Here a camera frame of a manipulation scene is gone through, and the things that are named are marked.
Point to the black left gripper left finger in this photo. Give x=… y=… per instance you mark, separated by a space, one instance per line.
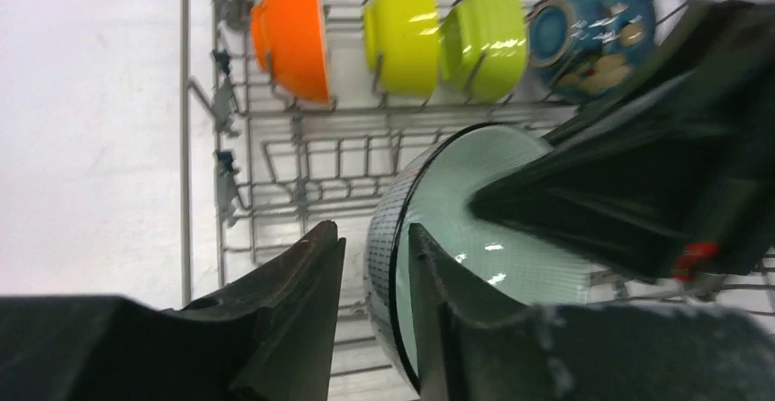
x=266 y=336

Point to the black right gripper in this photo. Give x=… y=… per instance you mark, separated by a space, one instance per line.
x=675 y=176

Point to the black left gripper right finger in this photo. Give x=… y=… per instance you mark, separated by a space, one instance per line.
x=476 y=343

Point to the pale celadon bowl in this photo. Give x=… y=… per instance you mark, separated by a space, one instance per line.
x=434 y=190

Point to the lime green bowl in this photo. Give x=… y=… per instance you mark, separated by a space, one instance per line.
x=484 y=48

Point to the yellow green bowl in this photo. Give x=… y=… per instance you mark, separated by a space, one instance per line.
x=402 y=45

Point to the white bowl orange outside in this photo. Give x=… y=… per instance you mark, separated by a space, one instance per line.
x=290 y=46

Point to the blue patterned bowl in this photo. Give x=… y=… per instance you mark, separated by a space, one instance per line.
x=582 y=49

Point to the grey wire dish rack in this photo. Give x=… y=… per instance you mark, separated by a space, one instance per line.
x=282 y=165

